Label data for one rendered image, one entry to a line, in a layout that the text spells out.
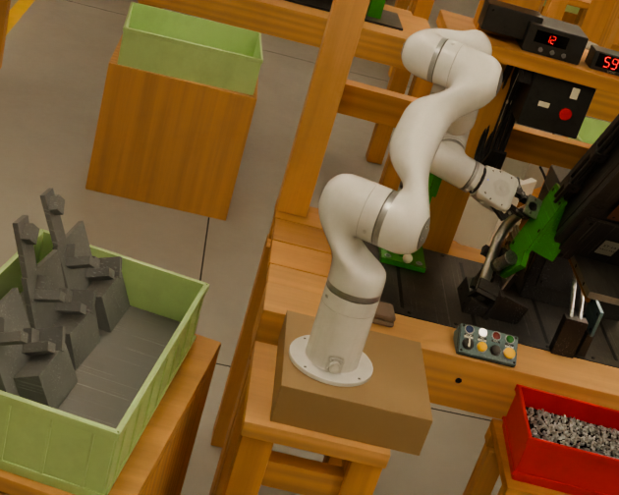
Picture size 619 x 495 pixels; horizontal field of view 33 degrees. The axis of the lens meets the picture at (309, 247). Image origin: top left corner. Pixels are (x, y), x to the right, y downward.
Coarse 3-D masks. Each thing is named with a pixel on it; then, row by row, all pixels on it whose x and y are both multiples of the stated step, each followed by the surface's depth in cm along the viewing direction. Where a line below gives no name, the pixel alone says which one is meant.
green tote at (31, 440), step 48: (48, 240) 245; (0, 288) 226; (144, 288) 245; (192, 288) 243; (192, 336) 244; (144, 384) 203; (0, 432) 193; (48, 432) 191; (96, 432) 189; (48, 480) 196; (96, 480) 194
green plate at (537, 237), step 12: (552, 192) 271; (552, 204) 267; (564, 204) 262; (540, 216) 270; (552, 216) 264; (528, 228) 274; (540, 228) 267; (552, 228) 267; (516, 240) 278; (528, 240) 271; (540, 240) 268; (552, 240) 268; (516, 252) 274; (528, 252) 269; (540, 252) 270; (552, 252) 270
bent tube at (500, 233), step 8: (528, 200) 273; (536, 200) 273; (528, 208) 272; (536, 208) 273; (512, 216) 280; (536, 216) 272; (504, 224) 282; (512, 224) 281; (496, 232) 283; (504, 232) 282; (496, 240) 282; (496, 248) 281; (488, 256) 280; (496, 256) 280; (488, 264) 279; (488, 272) 278; (488, 280) 277
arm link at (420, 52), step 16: (416, 32) 229; (432, 32) 228; (448, 32) 232; (464, 32) 234; (480, 32) 237; (416, 48) 226; (432, 48) 225; (480, 48) 236; (416, 64) 227; (432, 64) 225
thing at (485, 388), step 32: (288, 288) 264; (256, 320) 263; (416, 320) 266; (448, 352) 257; (544, 352) 270; (448, 384) 260; (480, 384) 260; (512, 384) 259; (544, 384) 259; (576, 384) 259; (608, 384) 264
